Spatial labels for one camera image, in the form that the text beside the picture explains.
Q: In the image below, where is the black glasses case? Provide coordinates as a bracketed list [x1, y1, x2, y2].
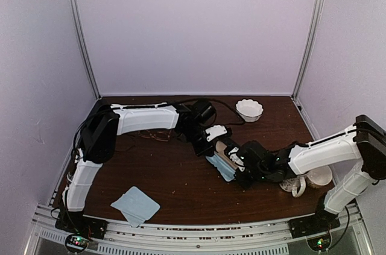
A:
[214, 140, 238, 171]

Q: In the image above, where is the light blue cloth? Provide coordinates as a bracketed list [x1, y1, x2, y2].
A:
[206, 154, 236, 182]
[110, 186, 160, 228]

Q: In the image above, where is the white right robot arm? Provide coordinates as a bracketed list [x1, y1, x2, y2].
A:
[229, 115, 385, 232]

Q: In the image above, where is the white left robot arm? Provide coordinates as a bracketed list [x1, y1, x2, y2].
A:
[62, 99, 216, 233]

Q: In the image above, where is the white patterned mug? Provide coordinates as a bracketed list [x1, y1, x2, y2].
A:
[279, 176, 307, 198]

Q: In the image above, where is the white scalloped ceramic dish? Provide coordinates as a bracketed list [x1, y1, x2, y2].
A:
[235, 99, 264, 123]

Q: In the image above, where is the white cream bowl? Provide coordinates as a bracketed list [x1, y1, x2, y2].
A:
[306, 166, 332, 189]

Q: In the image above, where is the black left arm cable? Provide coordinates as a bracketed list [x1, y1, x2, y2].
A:
[72, 98, 247, 159]

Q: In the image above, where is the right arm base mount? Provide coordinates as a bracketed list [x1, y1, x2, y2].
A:
[288, 206, 350, 254]

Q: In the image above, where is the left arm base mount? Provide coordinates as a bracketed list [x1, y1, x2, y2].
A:
[55, 203, 108, 254]

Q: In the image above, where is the aluminium front frame rail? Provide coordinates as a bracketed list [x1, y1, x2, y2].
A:
[22, 203, 375, 254]

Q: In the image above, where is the aluminium right corner post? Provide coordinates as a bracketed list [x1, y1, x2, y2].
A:
[291, 0, 325, 101]

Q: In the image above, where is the aluminium corner post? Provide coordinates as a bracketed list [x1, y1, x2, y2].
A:
[291, 0, 325, 101]
[69, 0, 101, 99]

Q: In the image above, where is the aluminium left corner post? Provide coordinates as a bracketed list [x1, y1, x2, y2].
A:
[69, 0, 101, 99]

